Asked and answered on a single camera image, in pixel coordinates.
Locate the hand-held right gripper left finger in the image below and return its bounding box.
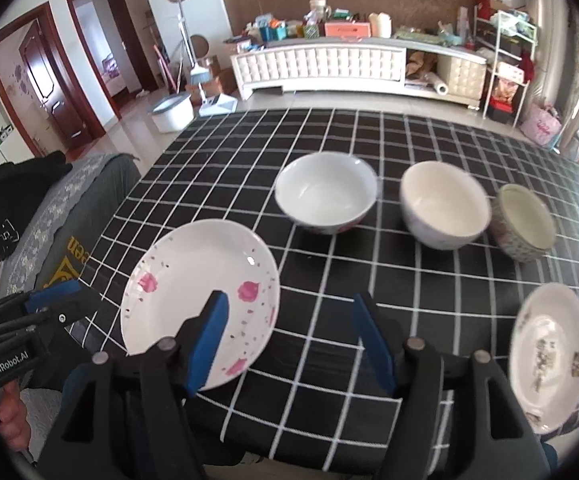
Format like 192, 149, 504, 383
40, 290, 230, 480

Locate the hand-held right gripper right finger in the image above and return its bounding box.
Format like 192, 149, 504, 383
353, 292, 553, 480

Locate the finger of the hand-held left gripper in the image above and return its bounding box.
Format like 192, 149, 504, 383
0, 294, 101, 342
0, 280, 83, 322

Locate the white plate with pink flowers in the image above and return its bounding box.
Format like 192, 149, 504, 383
120, 220, 281, 392

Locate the plain white bowl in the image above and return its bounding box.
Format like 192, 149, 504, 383
399, 161, 493, 251

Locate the white bowl with red pattern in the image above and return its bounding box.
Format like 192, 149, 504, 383
274, 152, 379, 235

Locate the white plate with brown print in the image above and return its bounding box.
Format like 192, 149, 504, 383
508, 282, 579, 435

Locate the small dark-rimmed patterned bowl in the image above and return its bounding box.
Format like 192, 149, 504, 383
491, 183, 556, 263

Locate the person's left hand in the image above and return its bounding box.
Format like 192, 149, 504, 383
0, 379, 34, 455

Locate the dark cloth with yellow print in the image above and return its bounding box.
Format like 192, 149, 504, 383
40, 232, 93, 291

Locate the grey patterned sofa cover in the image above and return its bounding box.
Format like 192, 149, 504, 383
0, 152, 143, 391

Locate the black white checked tablecloth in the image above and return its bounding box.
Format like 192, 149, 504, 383
67, 107, 579, 476

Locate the black bag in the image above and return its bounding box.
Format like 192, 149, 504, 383
0, 151, 74, 261

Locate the brown wooden door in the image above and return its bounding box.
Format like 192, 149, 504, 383
20, 22, 90, 146

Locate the white mop bucket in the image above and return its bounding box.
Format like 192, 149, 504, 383
150, 94, 194, 133

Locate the white dustpan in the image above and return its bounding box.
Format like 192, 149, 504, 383
198, 94, 238, 119

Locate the pink bag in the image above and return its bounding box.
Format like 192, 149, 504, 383
521, 104, 563, 149

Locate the white tufted TV cabinet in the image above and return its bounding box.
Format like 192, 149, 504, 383
230, 37, 487, 109

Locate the white metal shelf rack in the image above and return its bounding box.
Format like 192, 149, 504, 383
472, 2, 540, 126

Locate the orange box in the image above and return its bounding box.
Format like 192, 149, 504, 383
324, 21, 373, 39

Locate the white curtain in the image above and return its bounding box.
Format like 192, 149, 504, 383
527, 0, 579, 156

